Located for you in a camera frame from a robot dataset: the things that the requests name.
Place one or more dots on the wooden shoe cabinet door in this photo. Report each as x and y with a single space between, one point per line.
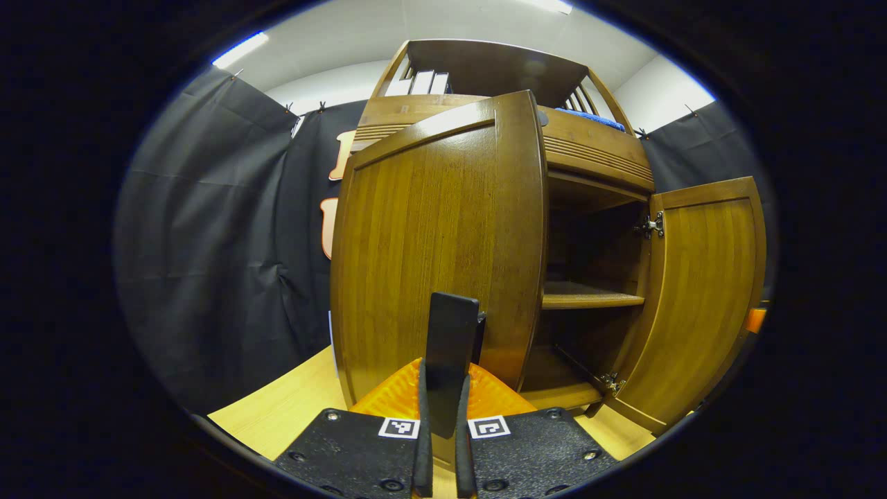
429 229
700 291

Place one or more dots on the black backdrop cloth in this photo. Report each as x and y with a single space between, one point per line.
208 242

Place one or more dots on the blue folded towel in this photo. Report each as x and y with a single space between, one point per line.
589 118

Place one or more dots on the wooden double-door shoe cabinet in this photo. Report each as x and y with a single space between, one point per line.
596 156

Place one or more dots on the wooden inner cabinet shelf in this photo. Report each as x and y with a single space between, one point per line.
589 298

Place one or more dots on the metal door hinge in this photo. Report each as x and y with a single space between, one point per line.
651 225
612 383

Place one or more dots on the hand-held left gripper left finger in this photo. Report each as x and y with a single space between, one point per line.
346 450

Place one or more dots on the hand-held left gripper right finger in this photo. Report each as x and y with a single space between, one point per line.
533 454

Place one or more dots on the white printed box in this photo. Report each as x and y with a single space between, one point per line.
332 343

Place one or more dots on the long ceiling light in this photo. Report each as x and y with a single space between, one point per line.
239 50

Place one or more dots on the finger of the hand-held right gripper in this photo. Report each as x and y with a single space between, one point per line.
755 320

